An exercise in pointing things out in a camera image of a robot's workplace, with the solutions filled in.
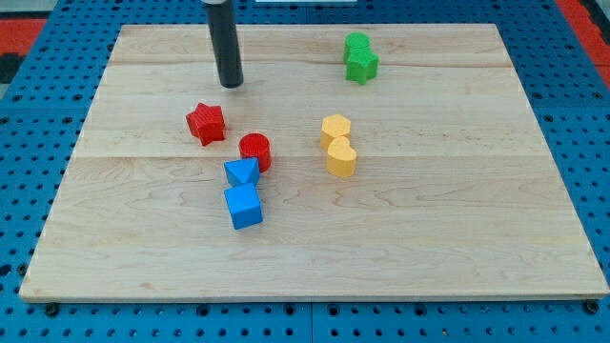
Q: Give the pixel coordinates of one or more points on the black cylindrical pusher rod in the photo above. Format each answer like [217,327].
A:
[222,27]

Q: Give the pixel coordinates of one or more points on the red star block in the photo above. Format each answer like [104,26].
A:
[206,123]

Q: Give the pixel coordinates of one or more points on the green star block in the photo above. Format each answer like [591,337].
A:
[361,65]

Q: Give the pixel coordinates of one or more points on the red cylinder block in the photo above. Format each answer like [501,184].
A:
[256,145]

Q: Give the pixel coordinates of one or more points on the green cylinder block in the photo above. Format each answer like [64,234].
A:
[353,42]

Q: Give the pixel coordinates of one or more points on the blue triangle block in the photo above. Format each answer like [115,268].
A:
[242,171]

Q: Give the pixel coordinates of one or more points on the yellow hexagon block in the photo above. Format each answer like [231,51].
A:
[332,127]

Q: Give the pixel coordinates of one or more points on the blue cube block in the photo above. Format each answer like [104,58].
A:
[244,206]

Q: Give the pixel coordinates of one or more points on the yellow heart block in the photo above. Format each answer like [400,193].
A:
[341,157]

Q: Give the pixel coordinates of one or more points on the light wooden board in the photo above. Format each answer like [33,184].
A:
[455,195]

